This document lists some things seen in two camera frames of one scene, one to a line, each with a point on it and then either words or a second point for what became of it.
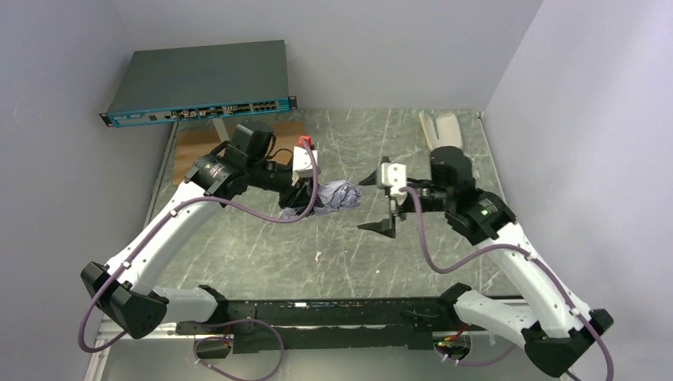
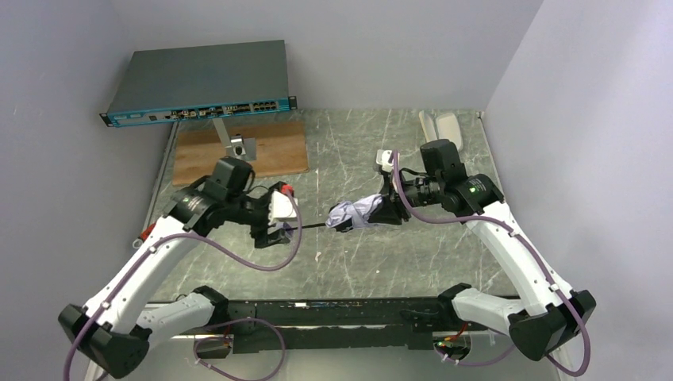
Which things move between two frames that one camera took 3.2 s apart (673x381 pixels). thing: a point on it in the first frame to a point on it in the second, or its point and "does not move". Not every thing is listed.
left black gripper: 294,195 to 268,234
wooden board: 195,139 does not move
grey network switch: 188,83 does not move
